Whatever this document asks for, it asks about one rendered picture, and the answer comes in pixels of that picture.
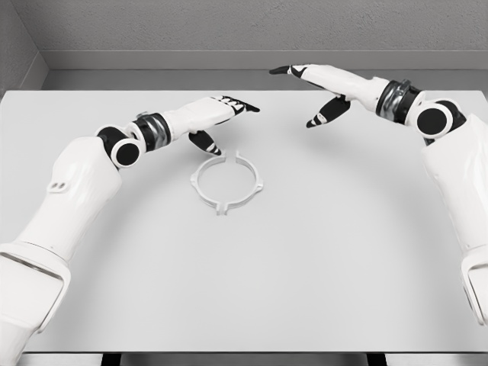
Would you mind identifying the right robot hand striped fingers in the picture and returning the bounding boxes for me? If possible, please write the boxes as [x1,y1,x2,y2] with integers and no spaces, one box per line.
[268,64,370,129]

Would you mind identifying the left robot hand striped fingers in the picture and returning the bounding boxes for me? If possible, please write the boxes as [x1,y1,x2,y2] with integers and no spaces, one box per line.
[181,96,261,157]

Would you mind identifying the white pipe clamp half ring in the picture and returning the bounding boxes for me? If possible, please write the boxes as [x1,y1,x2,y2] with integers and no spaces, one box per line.
[223,150,265,217]
[189,149,230,217]

